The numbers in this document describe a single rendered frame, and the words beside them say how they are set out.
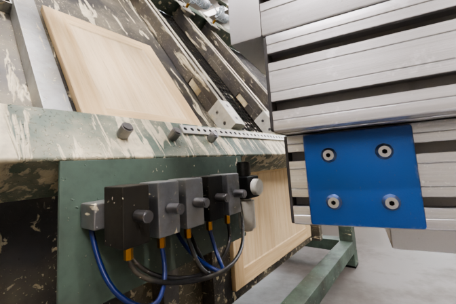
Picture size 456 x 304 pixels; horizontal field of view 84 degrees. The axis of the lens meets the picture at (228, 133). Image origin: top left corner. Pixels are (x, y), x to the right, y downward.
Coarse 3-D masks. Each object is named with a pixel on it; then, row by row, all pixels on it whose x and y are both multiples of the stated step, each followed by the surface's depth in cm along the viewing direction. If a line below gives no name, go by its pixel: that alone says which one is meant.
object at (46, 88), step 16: (16, 0) 65; (32, 0) 69; (16, 16) 61; (32, 16) 64; (16, 32) 60; (32, 32) 60; (32, 48) 56; (48, 48) 59; (32, 64) 52; (48, 64) 55; (32, 80) 51; (48, 80) 52; (32, 96) 50; (48, 96) 49; (64, 96) 51
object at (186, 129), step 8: (184, 128) 68; (192, 128) 71; (200, 128) 74; (208, 128) 77; (216, 128) 80; (224, 136) 81; (232, 136) 84; (240, 136) 87; (248, 136) 92; (256, 136) 97; (264, 136) 102; (272, 136) 108; (280, 136) 115
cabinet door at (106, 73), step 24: (48, 24) 70; (72, 24) 78; (72, 48) 69; (96, 48) 77; (120, 48) 87; (144, 48) 99; (72, 72) 62; (96, 72) 69; (120, 72) 76; (144, 72) 85; (72, 96) 58; (96, 96) 61; (120, 96) 67; (144, 96) 75; (168, 96) 84; (168, 120) 73; (192, 120) 82
